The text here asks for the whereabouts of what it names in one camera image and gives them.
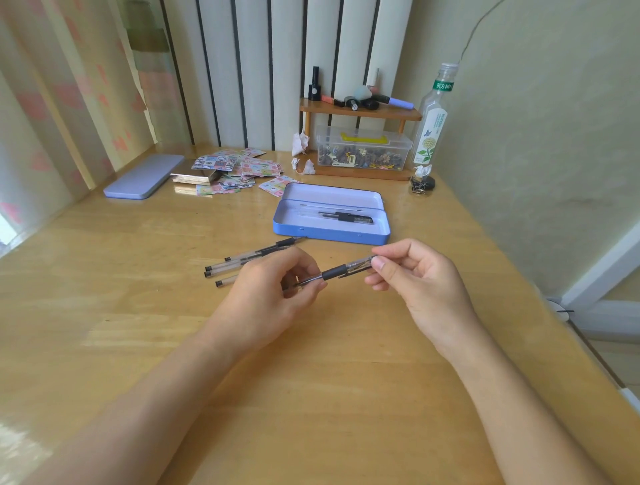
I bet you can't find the person's left hand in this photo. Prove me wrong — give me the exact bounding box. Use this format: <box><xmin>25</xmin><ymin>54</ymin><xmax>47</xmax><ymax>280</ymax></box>
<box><xmin>212</xmin><ymin>246</ymin><xmax>329</xmax><ymax>357</ymax></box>

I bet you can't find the black round cosmetic bottle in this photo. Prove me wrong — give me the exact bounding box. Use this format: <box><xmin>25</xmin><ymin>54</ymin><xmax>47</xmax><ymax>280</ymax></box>
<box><xmin>343</xmin><ymin>95</ymin><xmax>380</xmax><ymax>112</ymax></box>

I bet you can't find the purple tube with black cap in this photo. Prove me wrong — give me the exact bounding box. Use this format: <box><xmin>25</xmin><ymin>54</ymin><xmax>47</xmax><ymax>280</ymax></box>
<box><xmin>371</xmin><ymin>94</ymin><xmax>415</xmax><ymax>111</ymax></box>

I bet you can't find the person's right forearm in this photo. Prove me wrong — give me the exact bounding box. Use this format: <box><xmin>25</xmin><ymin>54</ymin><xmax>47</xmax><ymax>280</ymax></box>
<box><xmin>445</xmin><ymin>337</ymin><xmax>615</xmax><ymax>485</ymax></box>

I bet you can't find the blue tin case lid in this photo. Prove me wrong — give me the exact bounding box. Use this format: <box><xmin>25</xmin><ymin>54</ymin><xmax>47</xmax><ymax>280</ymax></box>
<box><xmin>103</xmin><ymin>153</ymin><xmax>186</xmax><ymax>201</ymax></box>

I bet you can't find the clear box with yellow handle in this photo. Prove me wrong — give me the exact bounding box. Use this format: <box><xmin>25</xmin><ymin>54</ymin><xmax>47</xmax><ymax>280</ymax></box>
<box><xmin>315</xmin><ymin>125</ymin><xmax>414</xmax><ymax>172</ymax></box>

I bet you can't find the blue tin pencil case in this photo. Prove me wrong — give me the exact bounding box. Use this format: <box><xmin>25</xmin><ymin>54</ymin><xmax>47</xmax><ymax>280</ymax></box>
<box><xmin>272</xmin><ymin>182</ymin><xmax>392</xmax><ymax>246</ymax></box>

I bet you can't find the white panel with black stripes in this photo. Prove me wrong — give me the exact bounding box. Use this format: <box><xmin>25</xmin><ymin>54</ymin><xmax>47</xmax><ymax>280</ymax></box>
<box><xmin>160</xmin><ymin>0</ymin><xmax>415</xmax><ymax>152</ymax></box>

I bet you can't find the gold-edged card stack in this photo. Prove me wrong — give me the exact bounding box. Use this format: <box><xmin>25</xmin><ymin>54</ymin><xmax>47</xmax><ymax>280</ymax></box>
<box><xmin>169</xmin><ymin>168</ymin><xmax>224</xmax><ymax>187</ymax></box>

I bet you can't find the person's right hand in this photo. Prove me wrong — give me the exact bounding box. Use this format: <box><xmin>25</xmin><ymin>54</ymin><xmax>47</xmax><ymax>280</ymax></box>
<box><xmin>364</xmin><ymin>238</ymin><xmax>484</xmax><ymax>363</ymax></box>

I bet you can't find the pink patterned curtain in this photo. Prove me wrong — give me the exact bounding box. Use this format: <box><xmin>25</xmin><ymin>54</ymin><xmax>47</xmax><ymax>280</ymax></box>
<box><xmin>0</xmin><ymin>0</ymin><xmax>193</xmax><ymax>253</ymax></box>

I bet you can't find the thin grey wall cable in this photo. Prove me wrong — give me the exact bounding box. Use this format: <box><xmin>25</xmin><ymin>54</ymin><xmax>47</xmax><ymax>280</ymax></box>
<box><xmin>458</xmin><ymin>0</ymin><xmax>506</xmax><ymax>64</ymax></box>

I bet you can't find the clear plastic bottle green label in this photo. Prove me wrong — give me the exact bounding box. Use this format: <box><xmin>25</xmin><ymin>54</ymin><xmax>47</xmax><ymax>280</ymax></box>
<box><xmin>410</xmin><ymin>62</ymin><xmax>460</xmax><ymax>169</ymax></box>

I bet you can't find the pile of colourful sticker cards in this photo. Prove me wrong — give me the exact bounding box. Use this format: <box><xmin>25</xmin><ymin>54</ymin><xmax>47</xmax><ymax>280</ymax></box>
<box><xmin>191</xmin><ymin>147</ymin><xmax>301</xmax><ymax>198</ymax></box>

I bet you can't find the person's left forearm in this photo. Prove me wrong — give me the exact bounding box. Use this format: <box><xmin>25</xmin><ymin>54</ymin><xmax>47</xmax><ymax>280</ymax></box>
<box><xmin>20</xmin><ymin>322</ymin><xmax>251</xmax><ymax>485</ymax></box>

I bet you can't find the small wooden shelf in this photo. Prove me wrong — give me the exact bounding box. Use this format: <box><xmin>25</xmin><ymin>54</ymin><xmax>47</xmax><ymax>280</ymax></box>
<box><xmin>298</xmin><ymin>97</ymin><xmax>424</xmax><ymax>182</ymax></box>

